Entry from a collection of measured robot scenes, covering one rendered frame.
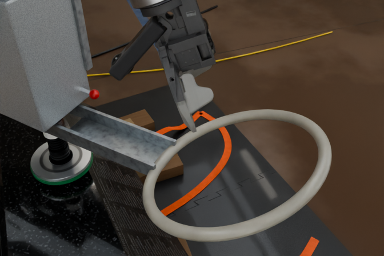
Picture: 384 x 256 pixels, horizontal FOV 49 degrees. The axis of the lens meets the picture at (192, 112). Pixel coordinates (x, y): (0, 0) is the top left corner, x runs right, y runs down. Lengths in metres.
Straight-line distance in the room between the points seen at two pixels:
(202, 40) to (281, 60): 3.10
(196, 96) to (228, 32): 3.44
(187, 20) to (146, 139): 0.69
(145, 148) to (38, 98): 0.34
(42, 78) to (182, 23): 0.65
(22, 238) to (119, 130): 0.46
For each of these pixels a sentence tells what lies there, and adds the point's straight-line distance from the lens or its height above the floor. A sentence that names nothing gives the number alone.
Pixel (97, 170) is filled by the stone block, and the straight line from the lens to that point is 1.64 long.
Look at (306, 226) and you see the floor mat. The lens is 2.48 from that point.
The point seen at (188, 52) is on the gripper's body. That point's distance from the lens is 0.66.
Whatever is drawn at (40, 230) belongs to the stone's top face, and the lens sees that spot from 1.47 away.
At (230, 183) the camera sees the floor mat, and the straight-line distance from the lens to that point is 2.60.
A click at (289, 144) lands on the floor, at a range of 2.91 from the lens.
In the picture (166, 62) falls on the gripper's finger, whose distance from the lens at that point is 0.65.
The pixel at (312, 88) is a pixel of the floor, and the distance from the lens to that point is 3.46.
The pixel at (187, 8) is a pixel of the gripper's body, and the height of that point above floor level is 1.69.
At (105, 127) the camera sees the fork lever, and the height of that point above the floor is 1.08.
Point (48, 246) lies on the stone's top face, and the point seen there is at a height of 0.83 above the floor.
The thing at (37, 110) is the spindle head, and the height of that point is 1.22.
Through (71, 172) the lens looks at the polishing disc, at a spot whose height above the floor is 0.89.
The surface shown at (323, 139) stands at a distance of 1.06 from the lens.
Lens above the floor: 1.98
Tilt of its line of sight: 40 degrees down
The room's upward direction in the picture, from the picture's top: straight up
